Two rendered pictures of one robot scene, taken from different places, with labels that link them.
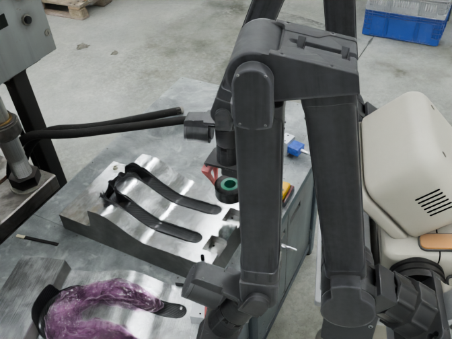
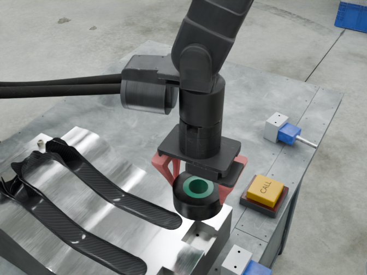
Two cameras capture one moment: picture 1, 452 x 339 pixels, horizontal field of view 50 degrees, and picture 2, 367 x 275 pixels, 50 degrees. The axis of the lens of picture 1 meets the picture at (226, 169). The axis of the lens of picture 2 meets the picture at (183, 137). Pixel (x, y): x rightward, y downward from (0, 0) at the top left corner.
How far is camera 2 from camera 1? 0.62 m
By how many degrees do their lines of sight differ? 2
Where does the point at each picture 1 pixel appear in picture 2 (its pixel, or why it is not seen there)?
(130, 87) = (104, 60)
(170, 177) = (111, 162)
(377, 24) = (350, 17)
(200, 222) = (146, 241)
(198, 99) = not seen: hidden behind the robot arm
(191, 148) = (149, 123)
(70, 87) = (45, 57)
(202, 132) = (154, 92)
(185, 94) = not seen: hidden behind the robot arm
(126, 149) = (66, 119)
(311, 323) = not seen: outside the picture
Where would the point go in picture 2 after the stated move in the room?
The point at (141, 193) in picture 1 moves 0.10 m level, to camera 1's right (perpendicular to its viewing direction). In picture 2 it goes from (62, 185) to (116, 185)
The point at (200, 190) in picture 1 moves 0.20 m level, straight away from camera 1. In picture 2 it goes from (153, 186) to (153, 123)
